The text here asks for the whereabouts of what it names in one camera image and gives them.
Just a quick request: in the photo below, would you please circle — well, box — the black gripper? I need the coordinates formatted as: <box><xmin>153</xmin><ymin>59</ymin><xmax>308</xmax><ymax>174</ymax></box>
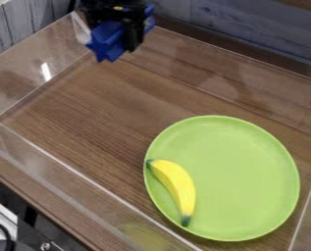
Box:
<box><xmin>80</xmin><ymin>0</ymin><xmax>147</xmax><ymax>52</ymax></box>

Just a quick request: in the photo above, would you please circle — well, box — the blue plastic block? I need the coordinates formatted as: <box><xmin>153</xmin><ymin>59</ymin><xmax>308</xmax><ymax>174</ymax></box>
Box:
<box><xmin>87</xmin><ymin>0</ymin><xmax>155</xmax><ymax>62</ymax></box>

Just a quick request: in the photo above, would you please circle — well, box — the green round plate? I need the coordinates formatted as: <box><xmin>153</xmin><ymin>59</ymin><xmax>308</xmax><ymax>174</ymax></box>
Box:
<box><xmin>143</xmin><ymin>115</ymin><xmax>300</xmax><ymax>241</ymax></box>

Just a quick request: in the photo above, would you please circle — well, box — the yellow toy banana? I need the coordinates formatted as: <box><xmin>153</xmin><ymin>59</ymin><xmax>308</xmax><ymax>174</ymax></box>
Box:
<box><xmin>146</xmin><ymin>159</ymin><xmax>197</xmax><ymax>226</ymax></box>

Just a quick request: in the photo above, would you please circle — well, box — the black device with knob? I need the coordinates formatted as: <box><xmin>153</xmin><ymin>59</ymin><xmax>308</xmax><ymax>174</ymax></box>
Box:
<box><xmin>13</xmin><ymin>226</ymin><xmax>82</xmax><ymax>251</ymax></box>

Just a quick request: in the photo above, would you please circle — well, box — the clear acrylic enclosure wall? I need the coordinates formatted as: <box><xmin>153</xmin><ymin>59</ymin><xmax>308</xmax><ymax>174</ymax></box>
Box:
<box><xmin>0</xmin><ymin>18</ymin><xmax>311</xmax><ymax>251</ymax></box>

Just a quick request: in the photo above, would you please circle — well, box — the black cable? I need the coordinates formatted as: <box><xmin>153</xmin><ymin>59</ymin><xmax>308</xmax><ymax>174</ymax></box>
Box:
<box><xmin>0</xmin><ymin>221</ymin><xmax>16</xmax><ymax>251</ymax></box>

